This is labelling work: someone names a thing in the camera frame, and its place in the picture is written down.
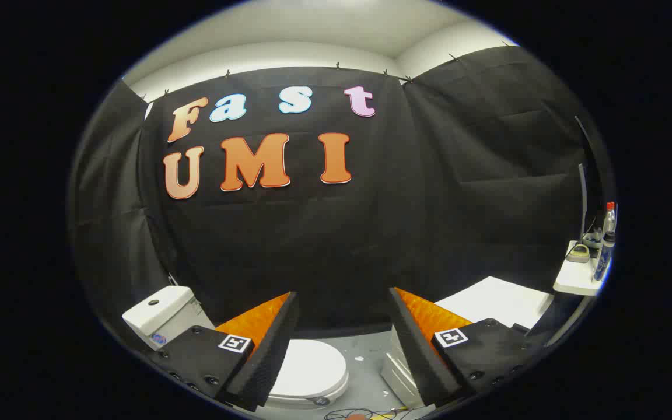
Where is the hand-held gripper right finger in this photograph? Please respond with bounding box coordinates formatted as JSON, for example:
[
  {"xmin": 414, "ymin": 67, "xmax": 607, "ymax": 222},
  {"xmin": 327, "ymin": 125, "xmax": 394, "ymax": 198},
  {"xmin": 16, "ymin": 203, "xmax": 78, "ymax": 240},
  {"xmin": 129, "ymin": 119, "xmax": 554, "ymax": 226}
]
[{"xmin": 387, "ymin": 287, "xmax": 547, "ymax": 408}]

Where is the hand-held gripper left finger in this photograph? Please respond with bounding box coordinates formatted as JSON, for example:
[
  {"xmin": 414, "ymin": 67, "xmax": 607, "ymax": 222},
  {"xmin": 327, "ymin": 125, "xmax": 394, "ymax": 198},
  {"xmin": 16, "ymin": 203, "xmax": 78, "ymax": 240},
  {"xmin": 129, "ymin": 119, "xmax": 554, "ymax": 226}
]
[{"xmin": 146, "ymin": 292, "xmax": 300, "ymax": 412}]

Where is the white toilet lid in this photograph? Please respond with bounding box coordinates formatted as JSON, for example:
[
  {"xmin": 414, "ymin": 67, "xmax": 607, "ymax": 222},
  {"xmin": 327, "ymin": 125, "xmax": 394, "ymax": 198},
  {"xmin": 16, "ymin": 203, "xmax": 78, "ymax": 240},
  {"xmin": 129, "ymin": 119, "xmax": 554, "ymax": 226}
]
[{"xmin": 269, "ymin": 339, "xmax": 348, "ymax": 400}]

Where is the white toilet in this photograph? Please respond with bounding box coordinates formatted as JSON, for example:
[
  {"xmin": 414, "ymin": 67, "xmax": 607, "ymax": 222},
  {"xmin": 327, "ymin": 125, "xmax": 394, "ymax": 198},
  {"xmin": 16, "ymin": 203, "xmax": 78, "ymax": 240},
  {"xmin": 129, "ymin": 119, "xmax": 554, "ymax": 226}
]
[{"xmin": 122, "ymin": 286, "xmax": 349, "ymax": 409}]

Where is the white drawer cabinet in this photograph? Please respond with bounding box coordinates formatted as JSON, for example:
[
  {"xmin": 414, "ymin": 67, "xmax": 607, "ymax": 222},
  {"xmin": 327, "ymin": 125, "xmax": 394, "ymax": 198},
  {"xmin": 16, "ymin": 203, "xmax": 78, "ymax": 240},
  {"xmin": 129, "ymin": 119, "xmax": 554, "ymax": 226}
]
[{"xmin": 381, "ymin": 276, "xmax": 554, "ymax": 409}]

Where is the black backdrop cloth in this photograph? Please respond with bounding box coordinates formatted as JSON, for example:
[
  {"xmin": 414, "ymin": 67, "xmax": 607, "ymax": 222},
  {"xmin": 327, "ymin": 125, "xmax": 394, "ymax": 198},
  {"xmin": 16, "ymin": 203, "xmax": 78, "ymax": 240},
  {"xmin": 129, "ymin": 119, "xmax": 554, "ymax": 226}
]
[{"xmin": 71, "ymin": 45, "xmax": 614, "ymax": 351}]

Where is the white side shelf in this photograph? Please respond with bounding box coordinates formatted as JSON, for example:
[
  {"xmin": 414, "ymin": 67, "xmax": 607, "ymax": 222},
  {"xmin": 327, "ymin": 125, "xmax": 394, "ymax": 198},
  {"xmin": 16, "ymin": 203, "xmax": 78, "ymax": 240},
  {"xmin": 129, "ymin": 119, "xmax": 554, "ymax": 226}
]
[{"xmin": 553, "ymin": 240, "xmax": 605, "ymax": 296}]

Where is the dark blue bottle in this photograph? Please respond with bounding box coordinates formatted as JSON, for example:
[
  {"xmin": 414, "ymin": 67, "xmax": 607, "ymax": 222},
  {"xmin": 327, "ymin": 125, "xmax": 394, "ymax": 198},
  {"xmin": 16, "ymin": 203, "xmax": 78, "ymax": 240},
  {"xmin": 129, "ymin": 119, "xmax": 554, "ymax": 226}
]
[{"xmin": 593, "ymin": 232, "xmax": 615, "ymax": 282}]

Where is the black cable tangle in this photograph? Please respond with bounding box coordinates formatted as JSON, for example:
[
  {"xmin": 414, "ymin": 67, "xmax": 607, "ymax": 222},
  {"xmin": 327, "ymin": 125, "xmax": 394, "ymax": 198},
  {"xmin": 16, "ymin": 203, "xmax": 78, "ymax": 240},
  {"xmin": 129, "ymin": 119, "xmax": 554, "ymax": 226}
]
[{"xmin": 324, "ymin": 407, "xmax": 408, "ymax": 420}]

